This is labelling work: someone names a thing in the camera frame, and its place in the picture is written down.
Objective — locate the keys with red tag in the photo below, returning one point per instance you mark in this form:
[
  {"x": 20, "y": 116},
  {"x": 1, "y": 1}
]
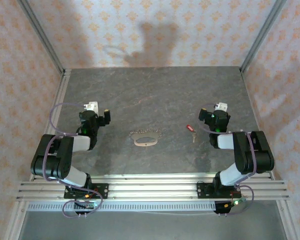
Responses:
[{"x": 189, "y": 127}]

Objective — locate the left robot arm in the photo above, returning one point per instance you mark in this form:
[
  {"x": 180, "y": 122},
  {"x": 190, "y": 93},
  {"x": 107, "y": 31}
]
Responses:
[{"x": 50, "y": 162}]

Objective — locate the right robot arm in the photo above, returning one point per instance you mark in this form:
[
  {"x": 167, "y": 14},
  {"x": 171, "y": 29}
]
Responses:
[{"x": 257, "y": 160}]

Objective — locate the dark slate-pattern table mat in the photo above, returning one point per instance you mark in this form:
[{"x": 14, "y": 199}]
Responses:
[{"x": 152, "y": 100}]

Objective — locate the small circuit board with LED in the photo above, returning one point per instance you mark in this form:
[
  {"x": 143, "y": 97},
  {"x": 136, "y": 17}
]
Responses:
[
  {"x": 88, "y": 205},
  {"x": 237, "y": 202}
]

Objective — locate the grey metal panel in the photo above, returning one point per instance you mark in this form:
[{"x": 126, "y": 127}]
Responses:
[{"x": 152, "y": 227}]

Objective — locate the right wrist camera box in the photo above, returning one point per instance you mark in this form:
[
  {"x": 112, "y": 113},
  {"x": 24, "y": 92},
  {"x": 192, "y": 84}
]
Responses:
[{"x": 221, "y": 106}]

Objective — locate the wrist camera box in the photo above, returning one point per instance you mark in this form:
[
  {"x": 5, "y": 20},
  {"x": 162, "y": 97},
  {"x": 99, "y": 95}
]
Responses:
[
  {"x": 92, "y": 106},
  {"x": 221, "y": 106}
]

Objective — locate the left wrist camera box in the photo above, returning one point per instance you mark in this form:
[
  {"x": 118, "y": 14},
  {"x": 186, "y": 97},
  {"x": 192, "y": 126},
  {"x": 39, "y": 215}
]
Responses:
[{"x": 92, "y": 106}]

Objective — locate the aluminium side rail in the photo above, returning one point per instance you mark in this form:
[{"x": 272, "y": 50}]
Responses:
[
  {"x": 61, "y": 87},
  {"x": 251, "y": 100}
]

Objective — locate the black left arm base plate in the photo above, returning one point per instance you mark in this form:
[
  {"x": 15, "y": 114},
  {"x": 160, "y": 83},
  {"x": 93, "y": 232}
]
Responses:
[{"x": 102, "y": 186}]

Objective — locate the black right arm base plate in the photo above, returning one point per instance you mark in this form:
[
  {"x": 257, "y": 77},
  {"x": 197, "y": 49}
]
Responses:
[{"x": 201, "y": 187}]

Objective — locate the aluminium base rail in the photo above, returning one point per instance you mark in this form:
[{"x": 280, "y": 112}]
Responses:
[{"x": 152, "y": 191}]

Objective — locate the aluminium frame post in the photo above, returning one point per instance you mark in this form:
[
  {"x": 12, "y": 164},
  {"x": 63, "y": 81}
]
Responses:
[
  {"x": 262, "y": 35},
  {"x": 41, "y": 35}
]

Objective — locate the aluminium lower frame bar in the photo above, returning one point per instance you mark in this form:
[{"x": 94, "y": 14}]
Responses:
[
  {"x": 15, "y": 220},
  {"x": 288, "y": 220}
]

